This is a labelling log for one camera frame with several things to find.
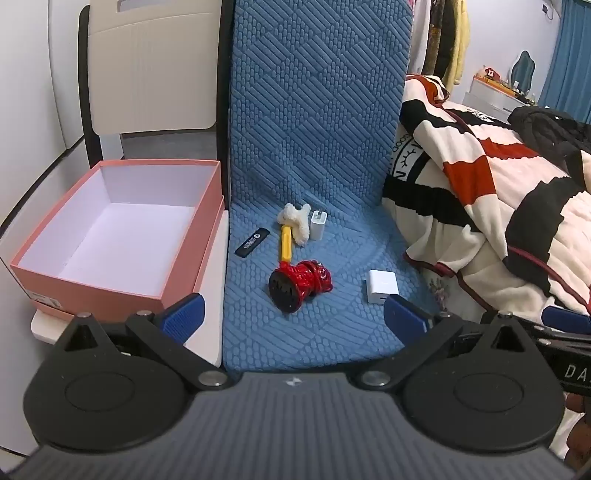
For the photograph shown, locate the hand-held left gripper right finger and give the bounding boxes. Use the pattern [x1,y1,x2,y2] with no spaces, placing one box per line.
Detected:
[355,294,539,391]

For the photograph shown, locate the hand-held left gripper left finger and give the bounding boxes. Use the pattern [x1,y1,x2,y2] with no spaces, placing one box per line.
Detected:
[58,293,230,394]

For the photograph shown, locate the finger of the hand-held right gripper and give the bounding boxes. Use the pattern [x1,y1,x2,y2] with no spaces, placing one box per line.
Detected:
[531,305,591,345]

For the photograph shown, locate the pink cardboard box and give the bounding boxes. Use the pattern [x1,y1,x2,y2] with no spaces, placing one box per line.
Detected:
[9,159,225,324]

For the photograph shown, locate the black lighter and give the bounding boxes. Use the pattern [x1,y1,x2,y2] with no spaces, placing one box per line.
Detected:
[235,228,269,258]

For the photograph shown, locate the white plush toy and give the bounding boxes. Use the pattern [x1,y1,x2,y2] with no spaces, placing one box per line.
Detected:
[277,203,311,248]

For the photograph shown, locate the person's right hand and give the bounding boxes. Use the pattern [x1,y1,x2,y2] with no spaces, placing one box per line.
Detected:
[564,394,591,474]

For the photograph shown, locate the white side table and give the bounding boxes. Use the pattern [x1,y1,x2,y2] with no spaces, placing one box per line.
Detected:
[30,210,230,370]

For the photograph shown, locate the white square charger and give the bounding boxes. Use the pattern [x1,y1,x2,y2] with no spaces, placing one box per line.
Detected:
[367,270,400,306]

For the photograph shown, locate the floral bed sheet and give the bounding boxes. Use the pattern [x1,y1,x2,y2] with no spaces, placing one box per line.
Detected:
[406,259,546,324]

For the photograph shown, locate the red lion figurine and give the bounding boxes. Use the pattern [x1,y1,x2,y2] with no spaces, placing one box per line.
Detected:
[269,260,332,315]

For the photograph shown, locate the small white charger plug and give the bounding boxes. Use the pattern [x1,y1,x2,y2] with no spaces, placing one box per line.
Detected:
[309,210,328,241]

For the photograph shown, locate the pink box lid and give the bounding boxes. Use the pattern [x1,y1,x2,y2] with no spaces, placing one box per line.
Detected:
[28,196,227,325]

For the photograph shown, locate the red black cream striped blanket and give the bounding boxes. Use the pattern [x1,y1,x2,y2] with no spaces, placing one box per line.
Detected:
[382,74,591,319]

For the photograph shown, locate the black jacket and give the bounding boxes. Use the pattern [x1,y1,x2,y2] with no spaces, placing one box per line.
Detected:
[508,105,591,192]

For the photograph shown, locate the blue textured mat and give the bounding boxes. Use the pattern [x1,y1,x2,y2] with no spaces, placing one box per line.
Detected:
[222,0,439,374]

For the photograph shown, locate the white dresser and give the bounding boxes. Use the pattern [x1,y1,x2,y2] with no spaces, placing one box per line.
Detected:
[462,76,530,119]

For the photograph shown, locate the teal desk chair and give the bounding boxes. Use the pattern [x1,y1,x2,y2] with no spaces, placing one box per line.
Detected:
[510,50,537,93]

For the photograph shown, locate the blue curtain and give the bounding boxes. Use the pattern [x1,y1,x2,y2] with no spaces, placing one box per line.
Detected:
[538,0,591,124]

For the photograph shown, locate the yellow hanging garment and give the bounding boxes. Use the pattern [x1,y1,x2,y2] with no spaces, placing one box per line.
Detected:
[444,0,472,86]

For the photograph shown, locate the dark patterned hanging garment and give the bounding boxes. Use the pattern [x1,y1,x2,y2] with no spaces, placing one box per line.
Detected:
[427,0,456,80]

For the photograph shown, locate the white hanging garment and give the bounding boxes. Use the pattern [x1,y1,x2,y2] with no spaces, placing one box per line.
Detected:
[406,0,433,75]

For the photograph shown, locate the beige chair with black frame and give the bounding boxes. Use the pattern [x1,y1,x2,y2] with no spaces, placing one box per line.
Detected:
[76,0,222,171]

